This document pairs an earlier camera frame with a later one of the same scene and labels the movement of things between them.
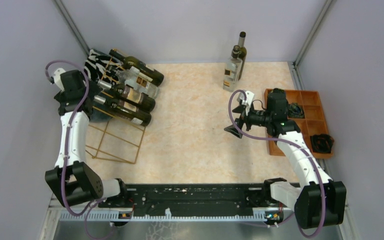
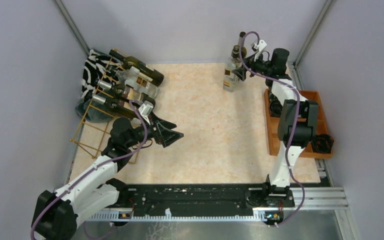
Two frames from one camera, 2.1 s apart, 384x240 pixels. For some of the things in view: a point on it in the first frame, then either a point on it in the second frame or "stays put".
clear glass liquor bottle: (133, 78) stays put
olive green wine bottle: (123, 110) stays put
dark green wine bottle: (156, 77) stays put
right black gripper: (239, 122) → (251, 63)
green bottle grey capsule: (243, 51) stays put
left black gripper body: (93, 90) → (152, 132)
